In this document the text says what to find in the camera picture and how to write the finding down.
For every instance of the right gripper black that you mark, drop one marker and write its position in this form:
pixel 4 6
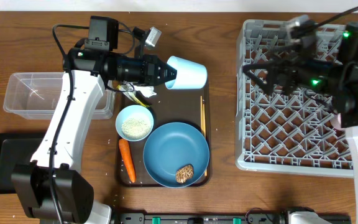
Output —
pixel 284 66

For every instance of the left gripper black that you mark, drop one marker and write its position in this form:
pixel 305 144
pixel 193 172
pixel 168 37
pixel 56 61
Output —
pixel 153 70

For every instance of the light blue plastic cup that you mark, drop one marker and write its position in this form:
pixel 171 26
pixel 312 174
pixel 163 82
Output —
pixel 190 75

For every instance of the white tissue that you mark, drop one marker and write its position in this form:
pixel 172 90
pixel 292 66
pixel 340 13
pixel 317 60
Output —
pixel 146 91

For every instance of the yellow silver snack wrapper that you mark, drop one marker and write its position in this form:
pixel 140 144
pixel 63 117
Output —
pixel 129 91

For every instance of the light blue small bowl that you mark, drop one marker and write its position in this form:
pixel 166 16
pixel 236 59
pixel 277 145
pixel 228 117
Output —
pixel 133 111

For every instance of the white rice grains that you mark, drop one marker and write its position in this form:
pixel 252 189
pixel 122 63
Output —
pixel 136 128

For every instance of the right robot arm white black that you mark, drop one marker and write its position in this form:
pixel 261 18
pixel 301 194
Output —
pixel 340 80

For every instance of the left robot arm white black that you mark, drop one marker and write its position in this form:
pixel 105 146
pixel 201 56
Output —
pixel 50 186

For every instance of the grey dishwasher rack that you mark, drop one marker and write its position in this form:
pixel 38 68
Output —
pixel 287 133

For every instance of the wooden chopstick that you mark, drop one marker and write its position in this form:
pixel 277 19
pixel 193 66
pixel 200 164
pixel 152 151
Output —
pixel 204 129
pixel 201 116

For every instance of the dark brown serving tray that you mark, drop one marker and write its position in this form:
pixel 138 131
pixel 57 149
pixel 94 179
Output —
pixel 166 107

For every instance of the dark blue plate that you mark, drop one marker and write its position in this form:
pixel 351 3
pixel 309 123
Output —
pixel 171 147

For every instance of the pink plastic cup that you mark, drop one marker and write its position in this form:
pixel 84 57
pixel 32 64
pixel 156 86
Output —
pixel 336 122

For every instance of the orange carrot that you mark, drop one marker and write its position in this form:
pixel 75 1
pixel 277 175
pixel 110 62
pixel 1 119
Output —
pixel 125 151

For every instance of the brown mushroom piece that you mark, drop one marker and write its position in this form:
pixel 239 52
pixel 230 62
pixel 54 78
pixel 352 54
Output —
pixel 185 173

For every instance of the clear plastic bin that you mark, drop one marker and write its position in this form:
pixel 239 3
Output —
pixel 37 95

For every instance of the black plastic tray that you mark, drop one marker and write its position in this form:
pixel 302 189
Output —
pixel 15 148

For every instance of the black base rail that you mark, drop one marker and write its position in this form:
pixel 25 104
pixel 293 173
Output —
pixel 140 218

